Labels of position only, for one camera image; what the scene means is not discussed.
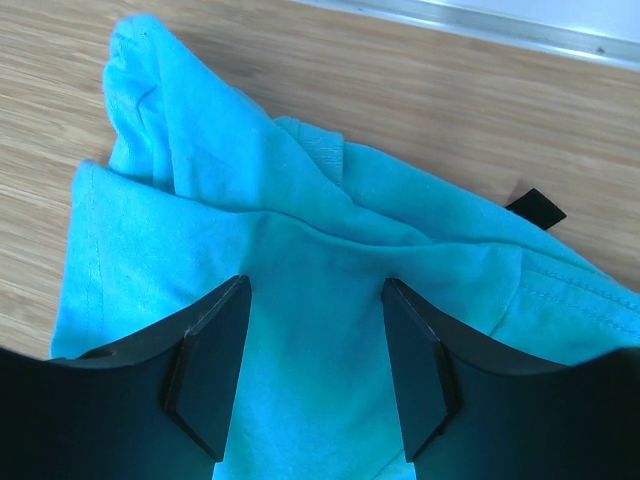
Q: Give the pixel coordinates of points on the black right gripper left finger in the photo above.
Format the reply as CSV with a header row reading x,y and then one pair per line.
x,y
155,404

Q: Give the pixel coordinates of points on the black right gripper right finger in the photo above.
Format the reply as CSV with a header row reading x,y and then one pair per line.
x,y
471,407

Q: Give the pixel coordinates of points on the teal t shirt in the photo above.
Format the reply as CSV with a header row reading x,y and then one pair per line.
x,y
203,185

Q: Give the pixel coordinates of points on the black shirt neck label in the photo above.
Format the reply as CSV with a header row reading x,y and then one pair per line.
x,y
537,209

